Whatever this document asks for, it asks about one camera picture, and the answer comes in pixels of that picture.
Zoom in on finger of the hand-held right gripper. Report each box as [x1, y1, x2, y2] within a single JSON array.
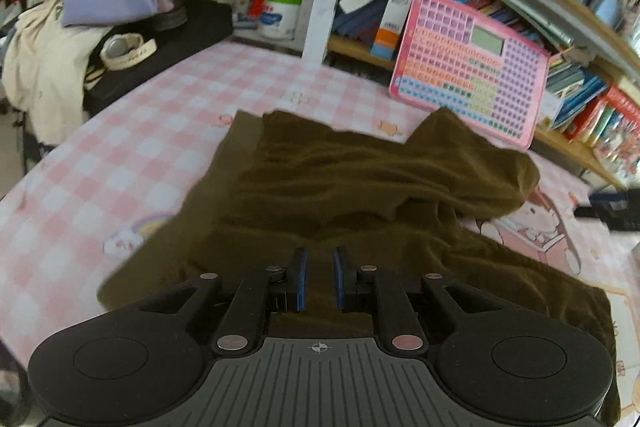
[[589, 190, 640, 208], [574, 205, 640, 232]]

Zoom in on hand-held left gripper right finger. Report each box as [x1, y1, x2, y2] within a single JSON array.
[[334, 247, 506, 354]]

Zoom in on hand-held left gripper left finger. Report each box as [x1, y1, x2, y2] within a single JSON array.
[[130, 248, 308, 354]]

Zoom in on olive brown pants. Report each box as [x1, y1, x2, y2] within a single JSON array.
[[97, 107, 622, 426]]

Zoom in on white storage box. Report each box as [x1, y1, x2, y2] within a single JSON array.
[[536, 91, 562, 131]]

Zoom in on row of colourful books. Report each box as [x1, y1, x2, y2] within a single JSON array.
[[331, 0, 640, 170]]

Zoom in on pink toy keyboard tablet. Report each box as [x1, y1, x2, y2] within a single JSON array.
[[389, 0, 552, 150]]

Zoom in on slim grey laptop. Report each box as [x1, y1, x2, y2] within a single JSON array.
[[447, 0, 576, 48]]

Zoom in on pink checked cartoon desk mat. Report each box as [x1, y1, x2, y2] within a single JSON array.
[[0, 39, 640, 388]]

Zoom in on white orange carton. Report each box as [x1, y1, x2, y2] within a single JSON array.
[[370, 0, 417, 60]]

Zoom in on white tub green lid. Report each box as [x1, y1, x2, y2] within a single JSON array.
[[258, 0, 304, 42]]

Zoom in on black flat case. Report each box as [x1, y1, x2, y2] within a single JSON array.
[[84, 0, 234, 118]]

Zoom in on roll of tape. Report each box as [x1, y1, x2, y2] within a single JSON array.
[[99, 34, 158, 72]]

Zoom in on black round tin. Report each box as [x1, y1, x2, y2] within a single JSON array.
[[149, 1, 189, 34]]

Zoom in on cream jacket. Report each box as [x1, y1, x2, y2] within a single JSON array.
[[2, 0, 117, 146]]

